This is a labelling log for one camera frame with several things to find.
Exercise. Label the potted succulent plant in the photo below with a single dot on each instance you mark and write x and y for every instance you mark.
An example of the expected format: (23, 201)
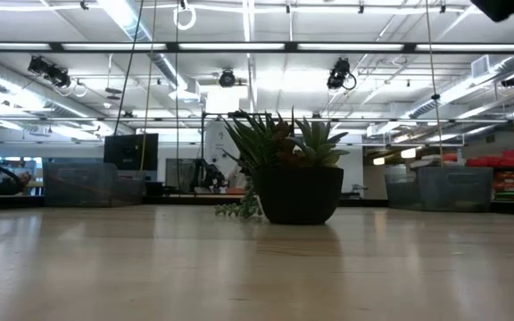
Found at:
(299, 196)

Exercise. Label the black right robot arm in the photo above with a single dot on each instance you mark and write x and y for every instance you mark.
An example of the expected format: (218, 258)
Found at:
(507, 9)

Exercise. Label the black background robot arm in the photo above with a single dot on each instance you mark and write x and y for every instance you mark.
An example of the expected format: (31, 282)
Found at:
(208, 176)

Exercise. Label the shelf with red bins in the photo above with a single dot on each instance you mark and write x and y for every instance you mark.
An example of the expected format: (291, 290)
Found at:
(513, 157)

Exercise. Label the black monitor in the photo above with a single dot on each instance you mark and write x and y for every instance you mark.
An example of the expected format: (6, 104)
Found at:
(130, 151)

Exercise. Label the dark clear plastic bin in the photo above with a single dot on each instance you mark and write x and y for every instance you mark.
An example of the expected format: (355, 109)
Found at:
(453, 189)
(78, 171)

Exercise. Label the black overhead device pair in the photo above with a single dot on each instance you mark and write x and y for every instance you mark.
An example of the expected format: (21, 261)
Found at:
(56, 76)

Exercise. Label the black overhead frame bar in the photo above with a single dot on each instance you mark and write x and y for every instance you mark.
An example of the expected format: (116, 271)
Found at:
(290, 46)

